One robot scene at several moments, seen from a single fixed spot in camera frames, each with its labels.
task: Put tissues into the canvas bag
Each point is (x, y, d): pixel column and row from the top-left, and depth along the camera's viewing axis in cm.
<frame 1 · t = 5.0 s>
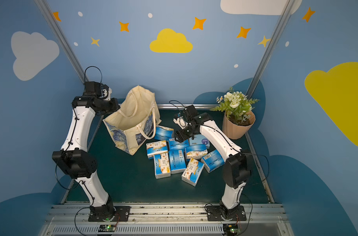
left hand: (121, 104, 83), fingers closed
right hand: (183, 134, 85), fingers open
cream canvas tote bag: (135, 121, 108), point 4 cm above the table
pink pot with flowers: (238, 108, 88), point 25 cm above the table
blue tissue pack by bag: (164, 133, 100), point 5 cm above the table
floral tissue pack left upper: (155, 148, 94), point 3 cm above the table
blue tissue pack centre upper: (175, 145, 95), point 4 cm above the table
floral tissue pack centre right: (196, 151, 90), point 6 cm above the table
floral tissue pack lower left: (162, 165, 86), point 5 cm above the table
blue tissue pack lower centre: (177, 161, 88), point 4 cm above the table
floral tissue pack lower right: (193, 171, 84), point 5 cm above the table

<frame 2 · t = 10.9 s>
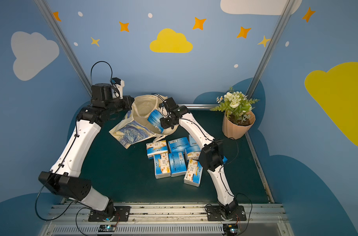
left hand: (135, 97, 73), fingers closed
right hand: (166, 122, 91), fingers open
cream canvas tote bag: (134, 128, 80), point 23 cm above the table
blue tissue pack by bag: (154, 118, 90), point 19 cm above the table
the other named things where they were.

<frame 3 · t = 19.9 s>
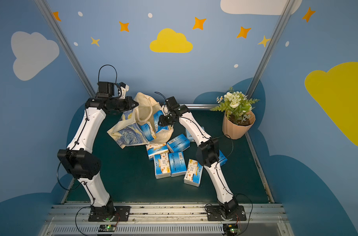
left hand: (139, 102, 81), fingers closed
right hand: (163, 121, 94), fingers open
blue tissue pack by bag: (148, 131, 98), point 8 cm above the table
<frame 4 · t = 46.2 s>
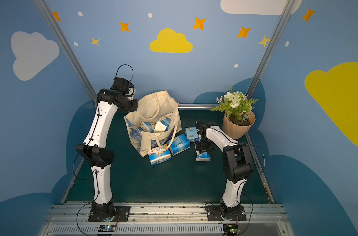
left hand: (137, 105, 84), fingers closed
right hand: (204, 150, 92), fingers open
cream canvas tote bag: (150, 109, 100), point 15 cm above the table
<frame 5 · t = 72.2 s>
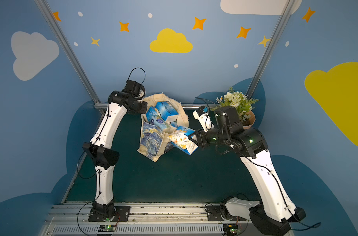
left hand: (146, 107, 85), fingers open
right hand: (194, 133, 61), fingers open
cream canvas tote bag: (154, 141, 86), point 14 cm above the table
floral tissue pack left upper: (179, 137, 63), point 34 cm above the table
blue tissue pack centre upper: (165, 109, 90), point 23 cm above the table
blue tissue pack far right: (152, 114, 93), point 18 cm above the table
